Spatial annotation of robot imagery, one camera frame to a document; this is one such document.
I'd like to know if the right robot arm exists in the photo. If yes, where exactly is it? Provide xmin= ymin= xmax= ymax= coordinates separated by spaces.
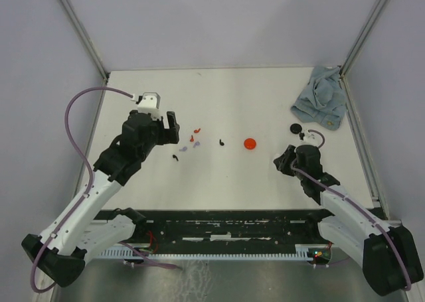
xmin=273 ymin=145 xmax=424 ymax=296

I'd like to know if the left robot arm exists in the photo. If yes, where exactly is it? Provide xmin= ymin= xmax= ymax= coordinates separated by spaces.
xmin=21 ymin=110 xmax=179 ymax=287

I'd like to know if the black earbud charging case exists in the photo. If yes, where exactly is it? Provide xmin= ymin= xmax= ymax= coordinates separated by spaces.
xmin=290 ymin=123 xmax=302 ymax=135

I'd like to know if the blue denim cloth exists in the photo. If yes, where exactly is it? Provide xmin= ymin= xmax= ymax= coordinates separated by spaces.
xmin=290 ymin=66 xmax=347 ymax=131

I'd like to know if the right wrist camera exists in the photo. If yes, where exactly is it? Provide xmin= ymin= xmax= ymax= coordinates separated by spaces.
xmin=299 ymin=130 xmax=317 ymax=145

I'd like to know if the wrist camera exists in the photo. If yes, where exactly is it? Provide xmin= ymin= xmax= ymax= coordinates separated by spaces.
xmin=299 ymin=130 xmax=317 ymax=145
xmin=137 ymin=92 xmax=161 ymax=115

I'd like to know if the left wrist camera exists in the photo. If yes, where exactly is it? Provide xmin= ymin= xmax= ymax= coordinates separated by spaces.
xmin=137 ymin=92 xmax=161 ymax=115

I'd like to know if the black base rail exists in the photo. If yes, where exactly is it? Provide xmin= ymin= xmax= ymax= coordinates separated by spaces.
xmin=128 ymin=210 xmax=331 ymax=254

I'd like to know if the white cable duct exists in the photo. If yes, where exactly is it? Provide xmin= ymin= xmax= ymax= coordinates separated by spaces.
xmin=95 ymin=245 xmax=313 ymax=262

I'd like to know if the left aluminium frame post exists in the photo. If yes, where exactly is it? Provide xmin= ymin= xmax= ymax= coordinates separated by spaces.
xmin=57 ymin=0 xmax=110 ymax=82

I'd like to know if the aluminium frame post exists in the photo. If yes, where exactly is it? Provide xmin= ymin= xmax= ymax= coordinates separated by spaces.
xmin=57 ymin=0 xmax=110 ymax=82
xmin=340 ymin=0 xmax=390 ymax=77

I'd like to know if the right aluminium frame post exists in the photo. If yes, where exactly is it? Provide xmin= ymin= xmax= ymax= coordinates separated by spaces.
xmin=340 ymin=0 xmax=390 ymax=77

